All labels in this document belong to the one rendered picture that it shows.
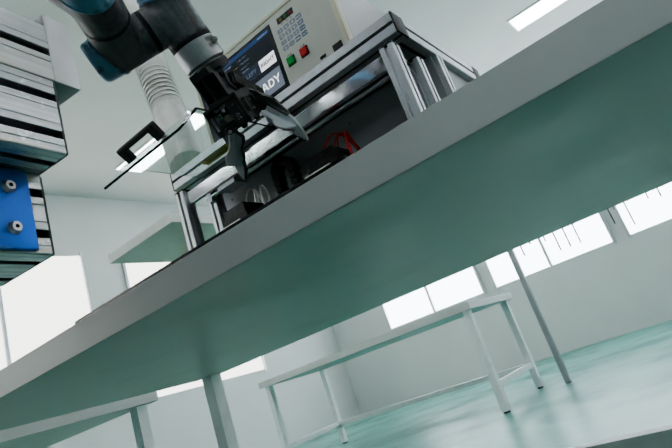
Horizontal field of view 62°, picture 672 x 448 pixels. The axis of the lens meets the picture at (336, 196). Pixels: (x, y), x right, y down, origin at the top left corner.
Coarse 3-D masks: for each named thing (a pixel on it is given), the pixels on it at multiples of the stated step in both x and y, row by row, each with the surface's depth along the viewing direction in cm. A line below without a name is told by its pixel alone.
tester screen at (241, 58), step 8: (264, 32) 127; (256, 40) 128; (264, 40) 127; (248, 48) 130; (256, 48) 128; (264, 48) 127; (272, 48) 125; (240, 56) 131; (248, 56) 129; (256, 56) 128; (264, 56) 126; (232, 64) 132; (240, 64) 131; (248, 64) 129; (272, 64) 125; (224, 72) 134; (240, 72) 131; (264, 72) 126; (256, 80) 127; (280, 88) 123
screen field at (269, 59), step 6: (270, 54) 125; (264, 60) 126; (270, 60) 125; (276, 60) 124; (252, 66) 128; (258, 66) 127; (264, 66) 126; (246, 72) 129; (252, 72) 128; (258, 72) 127; (246, 78) 129; (252, 78) 128
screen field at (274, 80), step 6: (270, 72) 125; (276, 72) 124; (264, 78) 126; (270, 78) 125; (276, 78) 124; (282, 78) 123; (258, 84) 127; (264, 84) 126; (270, 84) 125; (276, 84) 124; (282, 84) 123; (264, 90) 126; (270, 90) 125; (276, 90) 124
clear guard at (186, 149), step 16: (192, 112) 103; (176, 128) 99; (192, 128) 110; (208, 128) 112; (240, 128) 116; (256, 128) 119; (272, 128) 121; (160, 144) 101; (176, 144) 114; (192, 144) 116; (208, 144) 118; (224, 144) 121; (144, 160) 116; (160, 160) 118; (176, 160) 120; (192, 160) 123; (208, 160) 125; (224, 160) 128; (192, 176) 130; (208, 176) 133
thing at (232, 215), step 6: (240, 204) 116; (246, 204) 116; (252, 204) 117; (258, 204) 119; (228, 210) 118; (234, 210) 117; (240, 210) 116; (246, 210) 115; (252, 210) 117; (228, 216) 118; (234, 216) 117; (240, 216) 115; (228, 222) 117; (234, 222) 113
